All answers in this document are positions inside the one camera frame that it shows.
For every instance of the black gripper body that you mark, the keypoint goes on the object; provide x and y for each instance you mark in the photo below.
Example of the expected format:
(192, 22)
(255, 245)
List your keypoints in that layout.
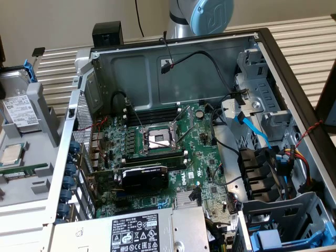
(2, 89)

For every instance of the green RAM stick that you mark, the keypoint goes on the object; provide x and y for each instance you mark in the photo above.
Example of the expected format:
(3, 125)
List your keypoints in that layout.
(23, 171)

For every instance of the blue slot clip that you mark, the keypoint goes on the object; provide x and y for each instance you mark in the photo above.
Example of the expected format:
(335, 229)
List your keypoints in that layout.
(75, 146)
(71, 169)
(65, 196)
(72, 158)
(68, 182)
(63, 210)

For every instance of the green motherboard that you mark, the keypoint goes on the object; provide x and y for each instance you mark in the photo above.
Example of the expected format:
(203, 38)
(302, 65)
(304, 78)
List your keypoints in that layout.
(204, 147)

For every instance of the dark brown panel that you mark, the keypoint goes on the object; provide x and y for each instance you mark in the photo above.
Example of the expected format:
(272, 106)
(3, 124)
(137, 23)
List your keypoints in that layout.
(328, 99)

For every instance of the silver locking lever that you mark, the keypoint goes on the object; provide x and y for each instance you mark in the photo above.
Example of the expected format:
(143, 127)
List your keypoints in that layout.
(185, 136)

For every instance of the silver coin battery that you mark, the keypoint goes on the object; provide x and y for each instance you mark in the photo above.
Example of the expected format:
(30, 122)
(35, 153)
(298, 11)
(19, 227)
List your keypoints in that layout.
(200, 114)

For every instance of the open grey PC case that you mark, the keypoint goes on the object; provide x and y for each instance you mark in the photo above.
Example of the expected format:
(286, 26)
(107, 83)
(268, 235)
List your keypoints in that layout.
(118, 78)

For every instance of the hard disk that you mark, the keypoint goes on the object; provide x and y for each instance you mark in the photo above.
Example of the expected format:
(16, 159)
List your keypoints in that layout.
(21, 110)

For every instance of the small black block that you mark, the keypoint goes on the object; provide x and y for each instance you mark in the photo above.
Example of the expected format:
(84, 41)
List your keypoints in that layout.
(38, 51)

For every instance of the grey power supply unit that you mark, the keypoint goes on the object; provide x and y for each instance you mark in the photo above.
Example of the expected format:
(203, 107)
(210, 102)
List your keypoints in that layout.
(99, 236)

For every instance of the black RAM slot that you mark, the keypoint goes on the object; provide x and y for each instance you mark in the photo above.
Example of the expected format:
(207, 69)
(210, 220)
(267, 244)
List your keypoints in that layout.
(147, 120)
(176, 165)
(155, 158)
(147, 114)

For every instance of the silver socket cover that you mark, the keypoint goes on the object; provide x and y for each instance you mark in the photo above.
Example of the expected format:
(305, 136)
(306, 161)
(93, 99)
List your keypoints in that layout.
(175, 131)

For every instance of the CPU socket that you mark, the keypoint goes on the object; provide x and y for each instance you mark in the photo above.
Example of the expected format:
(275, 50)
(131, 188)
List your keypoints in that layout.
(157, 137)

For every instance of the black expansion slot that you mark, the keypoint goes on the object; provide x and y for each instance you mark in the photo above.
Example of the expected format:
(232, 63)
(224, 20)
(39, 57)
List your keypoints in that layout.
(123, 204)

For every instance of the blue disk carrier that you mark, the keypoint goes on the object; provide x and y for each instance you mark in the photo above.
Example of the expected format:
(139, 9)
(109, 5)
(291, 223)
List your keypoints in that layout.
(265, 237)

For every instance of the black box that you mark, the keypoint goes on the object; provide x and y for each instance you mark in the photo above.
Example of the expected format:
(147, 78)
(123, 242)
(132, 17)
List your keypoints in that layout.
(107, 31)

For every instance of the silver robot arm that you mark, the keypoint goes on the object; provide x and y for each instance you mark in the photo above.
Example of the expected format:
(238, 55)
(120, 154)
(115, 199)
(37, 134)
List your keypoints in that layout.
(178, 26)

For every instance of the silver CPU chip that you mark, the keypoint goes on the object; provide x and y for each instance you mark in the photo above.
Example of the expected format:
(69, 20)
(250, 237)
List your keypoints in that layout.
(10, 155)

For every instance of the silver heatsink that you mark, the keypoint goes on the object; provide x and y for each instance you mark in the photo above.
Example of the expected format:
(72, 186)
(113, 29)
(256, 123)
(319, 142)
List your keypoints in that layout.
(182, 201)

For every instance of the black graphics card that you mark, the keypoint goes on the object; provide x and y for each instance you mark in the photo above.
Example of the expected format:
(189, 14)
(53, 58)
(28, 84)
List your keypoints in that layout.
(147, 181)

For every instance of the black fan shroud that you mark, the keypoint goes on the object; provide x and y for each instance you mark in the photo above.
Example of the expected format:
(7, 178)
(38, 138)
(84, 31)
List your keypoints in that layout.
(252, 170)

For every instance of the grey parts rack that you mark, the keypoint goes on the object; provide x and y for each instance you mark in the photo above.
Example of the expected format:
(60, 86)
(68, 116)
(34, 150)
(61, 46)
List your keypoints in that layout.
(39, 162)

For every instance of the lower blue drive caddy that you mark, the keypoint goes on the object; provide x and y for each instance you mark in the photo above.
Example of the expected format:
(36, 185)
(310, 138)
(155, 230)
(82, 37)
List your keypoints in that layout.
(242, 233)

